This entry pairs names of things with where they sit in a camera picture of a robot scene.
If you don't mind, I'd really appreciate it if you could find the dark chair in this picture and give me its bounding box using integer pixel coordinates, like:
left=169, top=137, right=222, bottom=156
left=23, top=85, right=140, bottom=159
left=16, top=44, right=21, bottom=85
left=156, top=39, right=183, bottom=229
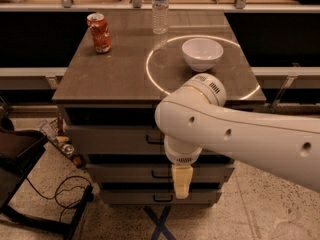
left=0, top=117, right=93, bottom=240

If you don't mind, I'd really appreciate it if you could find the clear plastic water bottle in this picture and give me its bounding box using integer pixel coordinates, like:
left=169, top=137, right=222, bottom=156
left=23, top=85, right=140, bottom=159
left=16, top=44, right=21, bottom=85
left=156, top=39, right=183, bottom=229
left=152, top=0, right=169, bottom=34

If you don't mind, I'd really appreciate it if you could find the orange soda can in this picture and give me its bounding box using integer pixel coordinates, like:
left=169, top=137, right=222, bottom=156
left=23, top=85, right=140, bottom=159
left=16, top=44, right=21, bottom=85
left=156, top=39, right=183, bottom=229
left=87, top=13, right=111, bottom=53

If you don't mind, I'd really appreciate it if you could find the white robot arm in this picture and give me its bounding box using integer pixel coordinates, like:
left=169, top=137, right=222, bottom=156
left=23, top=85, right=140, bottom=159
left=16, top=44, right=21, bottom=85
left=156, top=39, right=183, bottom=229
left=155, top=73, right=320, bottom=199

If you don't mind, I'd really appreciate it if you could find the clutter pile beside cabinet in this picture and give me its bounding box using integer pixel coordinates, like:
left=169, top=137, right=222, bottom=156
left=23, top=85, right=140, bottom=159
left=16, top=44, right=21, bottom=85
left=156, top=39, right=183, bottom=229
left=39, top=114, right=85, bottom=168

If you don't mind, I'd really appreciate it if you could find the black cable on floor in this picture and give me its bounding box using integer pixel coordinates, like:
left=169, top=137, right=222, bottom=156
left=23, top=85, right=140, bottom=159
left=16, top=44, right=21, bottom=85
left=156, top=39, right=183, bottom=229
left=25, top=175, right=93, bottom=222

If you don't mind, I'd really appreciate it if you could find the grey bottom drawer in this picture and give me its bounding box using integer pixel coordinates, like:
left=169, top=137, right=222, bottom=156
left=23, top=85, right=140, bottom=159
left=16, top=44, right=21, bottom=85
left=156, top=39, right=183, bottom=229
left=100, top=190, right=222, bottom=205

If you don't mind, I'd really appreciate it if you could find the white ceramic bowl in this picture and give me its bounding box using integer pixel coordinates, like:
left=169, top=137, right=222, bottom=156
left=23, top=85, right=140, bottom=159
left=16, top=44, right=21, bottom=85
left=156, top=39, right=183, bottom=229
left=182, top=38, right=224, bottom=72

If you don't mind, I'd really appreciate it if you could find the blue tape cross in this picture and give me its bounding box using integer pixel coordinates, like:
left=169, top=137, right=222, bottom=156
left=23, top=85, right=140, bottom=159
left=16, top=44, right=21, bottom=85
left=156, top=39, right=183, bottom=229
left=144, top=206, right=177, bottom=240

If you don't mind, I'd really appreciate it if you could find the grey drawer cabinet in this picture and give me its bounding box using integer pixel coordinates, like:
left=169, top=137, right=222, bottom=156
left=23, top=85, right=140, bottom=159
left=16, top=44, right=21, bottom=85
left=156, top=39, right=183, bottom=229
left=53, top=10, right=265, bottom=192

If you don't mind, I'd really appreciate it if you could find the grey top drawer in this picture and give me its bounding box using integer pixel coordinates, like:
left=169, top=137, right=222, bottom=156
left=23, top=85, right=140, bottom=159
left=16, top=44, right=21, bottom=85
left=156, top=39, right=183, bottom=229
left=65, top=125, right=165, bottom=155

